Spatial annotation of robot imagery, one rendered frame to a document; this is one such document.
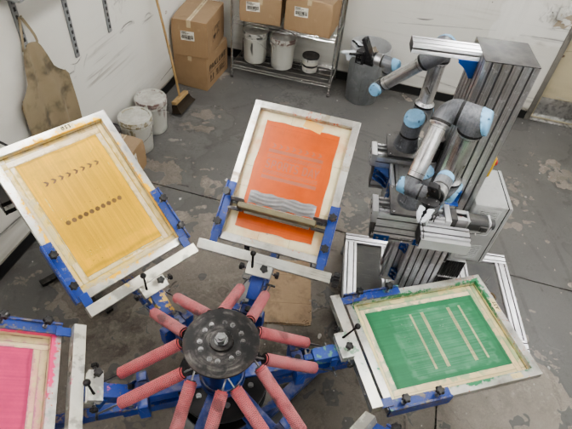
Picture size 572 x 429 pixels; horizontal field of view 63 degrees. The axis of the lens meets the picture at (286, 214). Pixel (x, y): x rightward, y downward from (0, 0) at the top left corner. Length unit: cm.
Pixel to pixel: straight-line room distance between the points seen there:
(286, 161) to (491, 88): 105
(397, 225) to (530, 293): 187
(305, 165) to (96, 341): 190
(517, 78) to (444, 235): 84
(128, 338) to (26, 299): 83
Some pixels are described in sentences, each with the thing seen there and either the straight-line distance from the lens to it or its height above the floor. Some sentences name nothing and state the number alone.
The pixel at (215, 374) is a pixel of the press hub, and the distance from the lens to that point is 183.
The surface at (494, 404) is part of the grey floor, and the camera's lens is 360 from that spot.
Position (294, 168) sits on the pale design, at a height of 136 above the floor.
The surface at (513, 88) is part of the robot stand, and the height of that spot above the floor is 191.
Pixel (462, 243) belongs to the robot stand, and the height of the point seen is 117.
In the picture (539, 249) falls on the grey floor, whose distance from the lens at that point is 467.
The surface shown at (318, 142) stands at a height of 145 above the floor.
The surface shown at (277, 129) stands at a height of 146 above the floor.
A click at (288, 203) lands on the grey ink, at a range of 244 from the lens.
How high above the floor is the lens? 296
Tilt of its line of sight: 46 degrees down
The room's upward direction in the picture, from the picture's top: 7 degrees clockwise
